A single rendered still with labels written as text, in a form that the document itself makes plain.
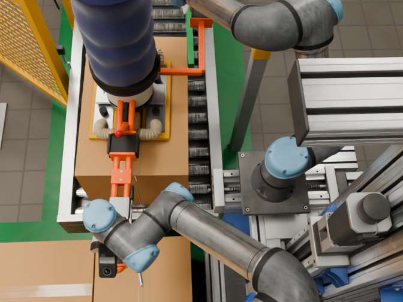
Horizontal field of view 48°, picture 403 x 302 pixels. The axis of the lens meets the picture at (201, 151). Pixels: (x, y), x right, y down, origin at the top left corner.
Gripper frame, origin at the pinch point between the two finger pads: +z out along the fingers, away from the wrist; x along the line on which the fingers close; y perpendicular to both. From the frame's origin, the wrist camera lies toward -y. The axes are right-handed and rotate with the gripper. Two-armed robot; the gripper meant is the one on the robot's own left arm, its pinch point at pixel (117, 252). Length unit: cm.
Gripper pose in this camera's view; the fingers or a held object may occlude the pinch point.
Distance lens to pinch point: 138.3
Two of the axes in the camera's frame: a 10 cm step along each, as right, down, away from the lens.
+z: -0.4, 4.0, 9.2
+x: -10.0, -0.1, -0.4
